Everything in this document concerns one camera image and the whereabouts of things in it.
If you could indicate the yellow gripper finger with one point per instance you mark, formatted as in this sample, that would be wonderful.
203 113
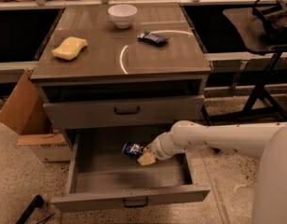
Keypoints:
147 159

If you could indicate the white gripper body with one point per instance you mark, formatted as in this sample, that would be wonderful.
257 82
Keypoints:
157 148

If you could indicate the blue pepsi can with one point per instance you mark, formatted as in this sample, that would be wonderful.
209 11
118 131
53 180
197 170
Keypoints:
133 149

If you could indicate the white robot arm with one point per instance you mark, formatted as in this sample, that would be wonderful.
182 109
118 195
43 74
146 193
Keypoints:
266 142

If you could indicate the grey upper closed drawer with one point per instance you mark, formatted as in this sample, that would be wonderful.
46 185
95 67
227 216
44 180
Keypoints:
129 112

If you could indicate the grey open lower drawer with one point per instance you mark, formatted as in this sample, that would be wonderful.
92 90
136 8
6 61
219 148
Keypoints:
102 177

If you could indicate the grey drawer cabinet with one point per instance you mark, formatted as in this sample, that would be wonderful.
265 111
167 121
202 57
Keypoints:
115 65

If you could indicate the dark blue snack bag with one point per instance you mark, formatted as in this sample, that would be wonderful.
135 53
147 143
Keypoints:
152 39

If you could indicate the black side table stand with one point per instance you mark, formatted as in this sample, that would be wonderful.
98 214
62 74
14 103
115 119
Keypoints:
256 41

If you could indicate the black floor bar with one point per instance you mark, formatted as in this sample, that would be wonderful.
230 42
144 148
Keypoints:
36 202

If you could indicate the brown cardboard box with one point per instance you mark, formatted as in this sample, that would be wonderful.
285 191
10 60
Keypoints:
24 114

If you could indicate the yellow sponge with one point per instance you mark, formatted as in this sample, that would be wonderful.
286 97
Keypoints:
69 48

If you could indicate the white ceramic bowl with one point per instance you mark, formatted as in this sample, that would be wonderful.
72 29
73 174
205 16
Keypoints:
122 15

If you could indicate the black bag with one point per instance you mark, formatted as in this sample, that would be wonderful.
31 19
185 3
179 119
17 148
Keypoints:
274 20

